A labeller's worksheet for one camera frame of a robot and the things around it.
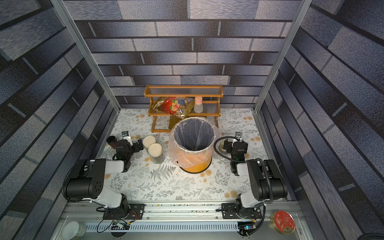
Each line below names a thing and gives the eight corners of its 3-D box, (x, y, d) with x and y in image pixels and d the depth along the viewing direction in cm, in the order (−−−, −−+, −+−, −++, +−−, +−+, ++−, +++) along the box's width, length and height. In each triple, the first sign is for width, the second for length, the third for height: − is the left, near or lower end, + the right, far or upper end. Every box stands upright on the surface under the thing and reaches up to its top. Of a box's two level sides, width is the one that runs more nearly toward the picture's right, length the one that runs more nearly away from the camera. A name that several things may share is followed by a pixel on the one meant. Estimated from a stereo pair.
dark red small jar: (111, 149, 99) (105, 141, 92) (114, 143, 102) (107, 135, 95) (118, 149, 99) (112, 141, 92) (120, 143, 102) (115, 135, 95)
